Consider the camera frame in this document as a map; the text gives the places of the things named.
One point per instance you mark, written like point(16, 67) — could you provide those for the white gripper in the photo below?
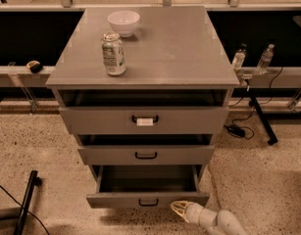
point(193, 213)

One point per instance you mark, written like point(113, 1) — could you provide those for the grey bottom drawer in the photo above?
point(145, 186)

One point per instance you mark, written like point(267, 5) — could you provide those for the grey drawer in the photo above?
point(145, 116)
point(145, 186)
point(148, 149)

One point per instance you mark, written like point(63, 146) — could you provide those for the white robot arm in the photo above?
point(221, 222)

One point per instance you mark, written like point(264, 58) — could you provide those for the grey middle drawer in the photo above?
point(148, 149)

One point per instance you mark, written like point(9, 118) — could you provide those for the grey drawer cabinet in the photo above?
point(174, 54)

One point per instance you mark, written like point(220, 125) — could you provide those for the grey top drawer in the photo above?
point(145, 116)

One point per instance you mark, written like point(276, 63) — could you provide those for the black stand leg left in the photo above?
point(34, 180)

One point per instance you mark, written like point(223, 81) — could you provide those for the right clear water bottle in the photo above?
point(265, 59)

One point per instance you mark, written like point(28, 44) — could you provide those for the clear water bottle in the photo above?
point(265, 59)
point(239, 57)

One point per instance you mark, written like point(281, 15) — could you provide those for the left clear water bottle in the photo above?
point(239, 57)

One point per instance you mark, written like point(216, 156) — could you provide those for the white bowl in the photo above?
point(124, 22)

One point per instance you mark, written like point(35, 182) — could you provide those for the black yellow tape measure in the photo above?
point(34, 66)

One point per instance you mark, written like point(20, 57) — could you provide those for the black power adapter with cable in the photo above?
point(236, 130)

